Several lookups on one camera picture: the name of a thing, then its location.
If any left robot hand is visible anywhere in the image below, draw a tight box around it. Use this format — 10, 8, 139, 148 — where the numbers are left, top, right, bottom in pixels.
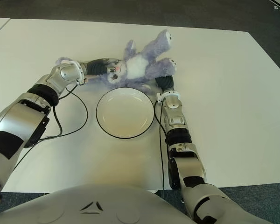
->
80, 57, 119, 79

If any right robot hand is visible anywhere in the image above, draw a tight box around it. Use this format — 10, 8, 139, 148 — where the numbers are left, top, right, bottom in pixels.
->
155, 75, 175, 93

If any purple plush bunny doll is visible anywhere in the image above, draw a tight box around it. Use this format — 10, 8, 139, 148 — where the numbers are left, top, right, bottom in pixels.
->
55, 29, 178, 95

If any white plate with black rim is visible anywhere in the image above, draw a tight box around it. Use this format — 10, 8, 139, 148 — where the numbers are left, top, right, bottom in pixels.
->
96, 87, 154, 140

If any grey robot torso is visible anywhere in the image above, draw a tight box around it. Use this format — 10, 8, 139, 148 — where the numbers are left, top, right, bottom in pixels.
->
0, 183, 194, 224

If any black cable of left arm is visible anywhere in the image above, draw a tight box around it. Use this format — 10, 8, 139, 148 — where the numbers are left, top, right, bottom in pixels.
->
0, 83, 89, 187

